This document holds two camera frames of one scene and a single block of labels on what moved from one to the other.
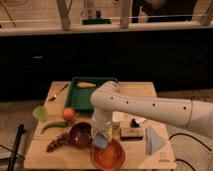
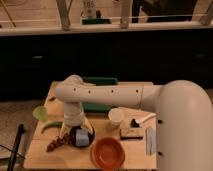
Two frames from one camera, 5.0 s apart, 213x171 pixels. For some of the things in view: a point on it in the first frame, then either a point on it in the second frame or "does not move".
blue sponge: (100, 141) -> (82, 137)
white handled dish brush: (136, 123) does not move
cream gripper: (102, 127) -> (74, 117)
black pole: (21, 129) does not move
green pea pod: (55, 124) does not move
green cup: (41, 113) does not move
